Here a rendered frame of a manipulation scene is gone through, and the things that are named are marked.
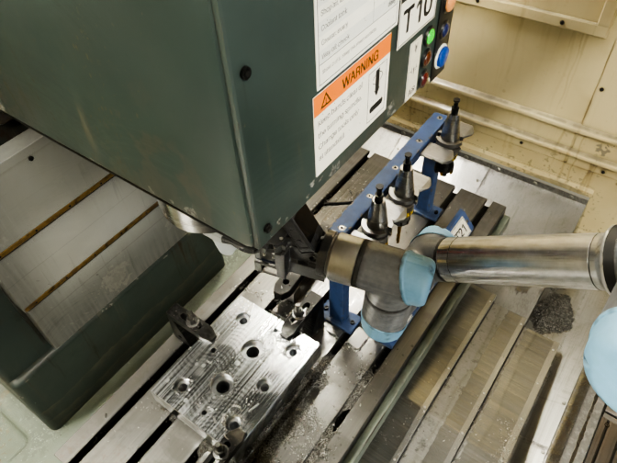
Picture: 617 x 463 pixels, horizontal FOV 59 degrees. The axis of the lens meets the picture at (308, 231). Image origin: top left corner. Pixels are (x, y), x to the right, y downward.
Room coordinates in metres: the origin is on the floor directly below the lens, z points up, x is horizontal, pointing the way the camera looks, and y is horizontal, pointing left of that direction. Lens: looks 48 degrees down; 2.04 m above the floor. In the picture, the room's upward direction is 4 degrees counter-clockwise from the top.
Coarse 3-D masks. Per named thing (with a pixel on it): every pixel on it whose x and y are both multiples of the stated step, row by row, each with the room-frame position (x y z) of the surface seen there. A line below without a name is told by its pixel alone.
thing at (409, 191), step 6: (402, 168) 0.82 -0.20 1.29; (402, 174) 0.82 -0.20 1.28; (408, 174) 0.81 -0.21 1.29; (402, 180) 0.81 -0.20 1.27; (408, 180) 0.81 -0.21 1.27; (396, 186) 0.82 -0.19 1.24; (402, 186) 0.81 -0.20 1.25; (408, 186) 0.81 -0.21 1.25; (396, 192) 0.82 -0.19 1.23; (402, 192) 0.81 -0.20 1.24; (408, 192) 0.81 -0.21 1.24
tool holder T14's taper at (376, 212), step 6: (372, 198) 0.74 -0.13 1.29; (384, 198) 0.74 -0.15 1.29; (372, 204) 0.73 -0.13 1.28; (378, 204) 0.73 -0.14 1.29; (384, 204) 0.73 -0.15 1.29; (372, 210) 0.73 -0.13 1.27; (378, 210) 0.72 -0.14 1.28; (384, 210) 0.73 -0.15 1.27; (372, 216) 0.73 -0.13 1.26; (378, 216) 0.72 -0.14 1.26; (384, 216) 0.73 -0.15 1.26; (366, 222) 0.74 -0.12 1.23; (372, 222) 0.72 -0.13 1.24; (378, 222) 0.72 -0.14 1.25; (384, 222) 0.72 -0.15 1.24; (372, 228) 0.72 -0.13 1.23; (378, 228) 0.72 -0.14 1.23; (384, 228) 0.72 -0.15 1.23
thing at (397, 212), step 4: (388, 200) 0.81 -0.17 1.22; (388, 204) 0.80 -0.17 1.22; (392, 204) 0.80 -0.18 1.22; (396, 204) 0.80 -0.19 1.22; (388, 208) 0.79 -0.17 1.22; (392, 208) 0.79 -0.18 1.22; (396, 208) 0.79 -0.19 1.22; (400, 208) 0.79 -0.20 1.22; (404, 208) 0.79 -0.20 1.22; (388, 212) 0.77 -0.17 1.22; (392, 212) 0.77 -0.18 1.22; (396, 212) 0.77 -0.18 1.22; (400, 212) 0.77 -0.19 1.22; (404, 212) 0.77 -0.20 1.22; (392, 216) 0.76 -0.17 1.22; (396, 216) 0.76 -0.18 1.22; (400, 216) 0.76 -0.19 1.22; (404, 216) 0.76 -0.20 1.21; (392, 220) 0.75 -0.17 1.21; (396, 220) 0.75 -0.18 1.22; (400, 220) 0.75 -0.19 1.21
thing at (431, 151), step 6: (432, 144) 0.98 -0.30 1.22; (426, 150) 0.97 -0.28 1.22; (432, 150) 0.96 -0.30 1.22; (438, 150) 0.96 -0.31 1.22; (444, 150) 0.96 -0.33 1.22; (450, 150) 0.96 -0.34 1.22; (426, 156) 0.95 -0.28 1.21; (432, 156) 0.94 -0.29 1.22; (438, 156) 0.94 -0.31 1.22; (444, 156) 0.94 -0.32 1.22; (450, 156) 0.94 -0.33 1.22; (438, 162) 0.93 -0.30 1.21; (444, 162) 0.92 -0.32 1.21
